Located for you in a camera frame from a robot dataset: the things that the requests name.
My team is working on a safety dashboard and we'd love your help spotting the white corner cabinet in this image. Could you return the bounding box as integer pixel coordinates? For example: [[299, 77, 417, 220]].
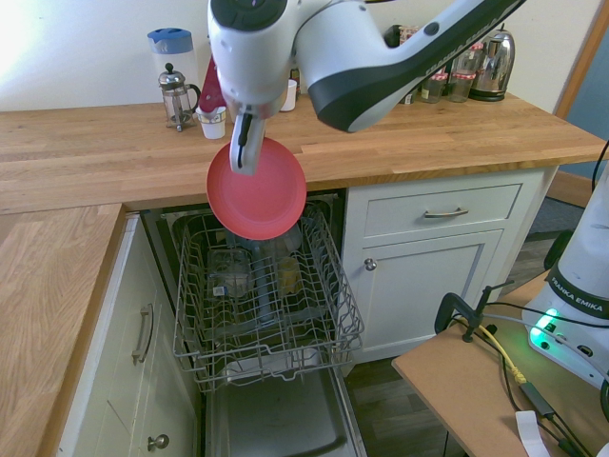
[[56, 209, 206, 457]]

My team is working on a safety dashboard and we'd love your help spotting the grey dishwasher spray tube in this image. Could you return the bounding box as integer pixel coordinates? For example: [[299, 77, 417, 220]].
[[250, 239, 283, 330]]

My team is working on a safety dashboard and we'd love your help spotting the metal bar cabinet handle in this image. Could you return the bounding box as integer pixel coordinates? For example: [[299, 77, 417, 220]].
[[131, 303, 155, 367]]

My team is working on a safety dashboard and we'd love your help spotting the wooden door frame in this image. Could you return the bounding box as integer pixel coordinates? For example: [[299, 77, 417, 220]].
[[553, 0, 609, 121]]

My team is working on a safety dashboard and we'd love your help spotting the white cup without handle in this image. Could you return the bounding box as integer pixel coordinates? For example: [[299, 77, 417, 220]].
[[279, 79, 300, 113]]

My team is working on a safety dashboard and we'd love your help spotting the grey wire dishwasher rack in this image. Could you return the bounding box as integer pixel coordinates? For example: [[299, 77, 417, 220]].
[[171, 202, 366, 394]]

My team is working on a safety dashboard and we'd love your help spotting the steel-lined dishwasher door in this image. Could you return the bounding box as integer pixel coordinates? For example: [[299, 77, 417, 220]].
[[202, 366, 368, 457]]

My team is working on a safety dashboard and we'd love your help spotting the black screw clamp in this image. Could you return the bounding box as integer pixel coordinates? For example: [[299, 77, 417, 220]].
[[435, 279, 516, 345]]

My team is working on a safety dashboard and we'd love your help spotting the clear plastic container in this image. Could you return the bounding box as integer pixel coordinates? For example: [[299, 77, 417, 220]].
[[206, 248, 252, 300]]

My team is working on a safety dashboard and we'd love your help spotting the red plastic plate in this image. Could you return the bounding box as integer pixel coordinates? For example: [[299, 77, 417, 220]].
[[206, 136, 308, 241]]

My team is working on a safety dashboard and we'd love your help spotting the brown fibreboard robot table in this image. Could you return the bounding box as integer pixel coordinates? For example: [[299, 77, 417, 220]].
[[390, 270, 609, 457]]

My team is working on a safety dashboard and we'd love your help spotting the steel electric kettle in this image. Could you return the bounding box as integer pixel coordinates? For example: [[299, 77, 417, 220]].
[[468, 23, 518, 103]]

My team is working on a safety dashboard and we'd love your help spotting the clear jug blue lid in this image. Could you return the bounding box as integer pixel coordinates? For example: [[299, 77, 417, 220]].
[[146, 28, 199, 104]]

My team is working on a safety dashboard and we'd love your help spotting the white cabinet with drawer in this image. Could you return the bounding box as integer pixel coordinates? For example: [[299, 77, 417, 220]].
[[342, 169, 559, 366]]

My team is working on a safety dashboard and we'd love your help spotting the glass French press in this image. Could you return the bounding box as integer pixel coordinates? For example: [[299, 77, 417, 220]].
[[158, 62, 203, 133]]

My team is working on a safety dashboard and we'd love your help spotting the black cable bundle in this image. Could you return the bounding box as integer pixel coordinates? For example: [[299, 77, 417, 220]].
[[494, 332, 599, 457]]

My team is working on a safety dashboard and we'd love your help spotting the red spotted cloth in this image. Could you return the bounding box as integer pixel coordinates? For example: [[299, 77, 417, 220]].
[[198, 55, 227, 115]]

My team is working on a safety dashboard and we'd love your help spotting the glass jar red gingham lid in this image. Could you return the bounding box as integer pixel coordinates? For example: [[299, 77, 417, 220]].
[[449, 69, 478, 104], [467, 41, 487, 72], [421, 70, 449, 105]]

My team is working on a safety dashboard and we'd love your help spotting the white paper strip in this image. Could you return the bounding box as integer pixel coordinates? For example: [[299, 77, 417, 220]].
[[515, 409, 549, 457]]

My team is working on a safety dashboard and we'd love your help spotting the yellow cable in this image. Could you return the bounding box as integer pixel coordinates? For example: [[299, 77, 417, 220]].
[[477, 322, 527, 385]]

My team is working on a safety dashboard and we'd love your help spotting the metal bar drawer handle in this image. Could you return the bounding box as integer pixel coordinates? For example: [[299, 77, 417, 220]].
[[423, 206, 470, 220]]

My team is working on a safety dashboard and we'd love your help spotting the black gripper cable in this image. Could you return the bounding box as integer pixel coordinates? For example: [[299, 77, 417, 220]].
[[236, 113, 252, 169]]

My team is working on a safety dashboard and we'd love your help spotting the white cabinet drawer front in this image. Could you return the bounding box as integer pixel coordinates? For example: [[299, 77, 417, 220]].
[[363, 183, 522, 239]]

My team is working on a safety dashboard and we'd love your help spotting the small patterned white cup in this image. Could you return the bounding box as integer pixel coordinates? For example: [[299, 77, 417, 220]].
[[195, 107, 227, 141]]

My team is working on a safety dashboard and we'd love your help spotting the grey cable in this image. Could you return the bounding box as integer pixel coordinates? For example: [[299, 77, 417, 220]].
[[479, 310, 540, 330]]

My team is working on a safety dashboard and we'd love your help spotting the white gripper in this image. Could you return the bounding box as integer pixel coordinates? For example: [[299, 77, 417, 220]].
[[229, 111, 266, 177]]

